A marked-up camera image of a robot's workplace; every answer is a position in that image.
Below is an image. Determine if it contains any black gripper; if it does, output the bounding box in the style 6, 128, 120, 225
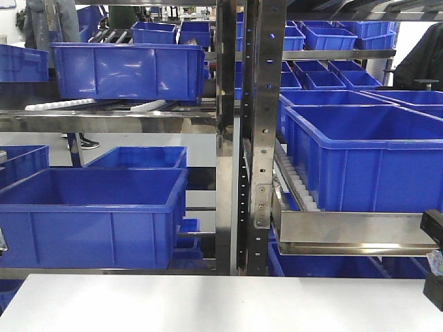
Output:
420, 210, 442, 311

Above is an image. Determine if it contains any large blue bin right shelf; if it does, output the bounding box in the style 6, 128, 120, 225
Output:
285, 106, 442, 212

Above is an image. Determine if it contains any white roller track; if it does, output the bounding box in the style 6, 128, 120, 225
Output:
274, 141, 320, 212

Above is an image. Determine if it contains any blue bin behind right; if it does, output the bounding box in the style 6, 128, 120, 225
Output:
278, 90, 395, 136

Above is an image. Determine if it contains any large blue bin upper left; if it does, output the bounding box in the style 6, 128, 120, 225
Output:
51, 43, 205, 102

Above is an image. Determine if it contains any large blue bin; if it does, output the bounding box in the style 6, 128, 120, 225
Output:
51, 43, 205, 102
1, 168, 188, 269

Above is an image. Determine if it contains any blue bin behind lower left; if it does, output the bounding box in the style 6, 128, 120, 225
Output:
84, 146, 188, 169

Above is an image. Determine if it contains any large blue bin lower left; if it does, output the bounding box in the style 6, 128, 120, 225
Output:
1, 168, 188, 269

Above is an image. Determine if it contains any blue bin far left edge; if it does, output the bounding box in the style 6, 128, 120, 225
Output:
1, 44, 49, 82

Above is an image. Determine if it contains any steel front shelf rail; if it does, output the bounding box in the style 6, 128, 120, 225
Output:
273, 210, 437, 257

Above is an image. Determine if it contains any steel shelf rack frame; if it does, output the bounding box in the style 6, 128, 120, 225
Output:
1, 1, 442, 275

